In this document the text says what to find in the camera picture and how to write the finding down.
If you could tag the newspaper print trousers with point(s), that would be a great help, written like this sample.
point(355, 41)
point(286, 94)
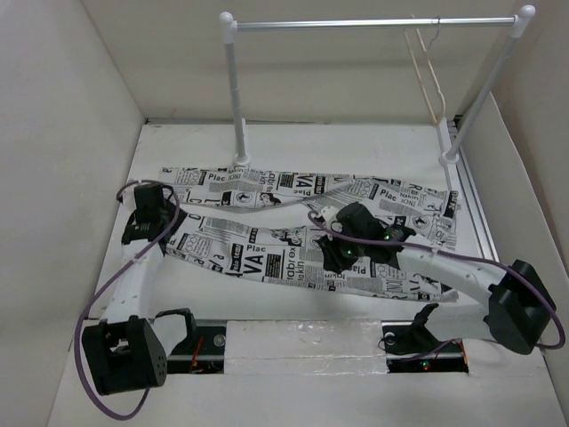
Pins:
point(289, 254)

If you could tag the white metal clothes rack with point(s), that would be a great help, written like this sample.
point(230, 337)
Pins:
point(363, 68)

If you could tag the beige clothes hanger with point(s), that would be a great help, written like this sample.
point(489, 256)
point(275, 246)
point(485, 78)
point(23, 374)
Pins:
point(424, 71)

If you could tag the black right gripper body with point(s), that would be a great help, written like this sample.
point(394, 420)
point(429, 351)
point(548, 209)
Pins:
point(343, 252)

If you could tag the aluminium rail right side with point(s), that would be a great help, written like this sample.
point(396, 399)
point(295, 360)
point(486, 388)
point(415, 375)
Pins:
point(473, 233)

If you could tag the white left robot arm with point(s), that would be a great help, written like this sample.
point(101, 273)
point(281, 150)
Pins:
point(128, 349)

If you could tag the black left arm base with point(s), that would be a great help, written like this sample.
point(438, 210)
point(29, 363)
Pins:
point(188, 346)

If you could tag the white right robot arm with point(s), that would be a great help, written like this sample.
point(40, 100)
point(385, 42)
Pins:
point(511, 306)

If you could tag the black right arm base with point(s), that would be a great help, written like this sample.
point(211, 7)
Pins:
point(411, 348)

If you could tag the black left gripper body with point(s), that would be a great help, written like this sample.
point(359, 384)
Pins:
point(168, 213)

